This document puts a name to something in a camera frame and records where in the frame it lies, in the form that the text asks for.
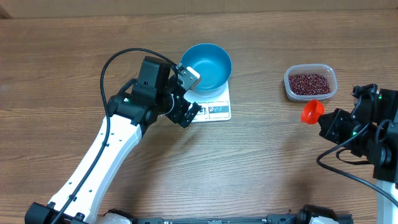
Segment blue metal bowl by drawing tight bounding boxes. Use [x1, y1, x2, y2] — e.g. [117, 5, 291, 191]
[180, 43, 233, 95]

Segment orange scoop with blue handle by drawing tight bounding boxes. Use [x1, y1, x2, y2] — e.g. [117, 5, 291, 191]
[300, 100, 325, 124]

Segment clear plastic container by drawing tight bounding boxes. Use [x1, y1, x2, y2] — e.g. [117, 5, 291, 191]
[284, 63, 338, 101]

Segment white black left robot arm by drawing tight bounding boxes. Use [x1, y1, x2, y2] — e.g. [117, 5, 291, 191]
[24, 56, 201, 223]

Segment white digital kitchen scale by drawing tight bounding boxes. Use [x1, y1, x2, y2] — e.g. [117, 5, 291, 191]
[184, 82, 231, 123]

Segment red beans in container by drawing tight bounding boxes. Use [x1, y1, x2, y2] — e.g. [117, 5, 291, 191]
[288, 73, 331, 95]

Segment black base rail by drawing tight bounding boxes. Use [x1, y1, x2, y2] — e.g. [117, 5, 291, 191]
[77, 203, 354, 224]

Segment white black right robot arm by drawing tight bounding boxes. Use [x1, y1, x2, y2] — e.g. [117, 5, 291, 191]
[316, 83, 397, 223]

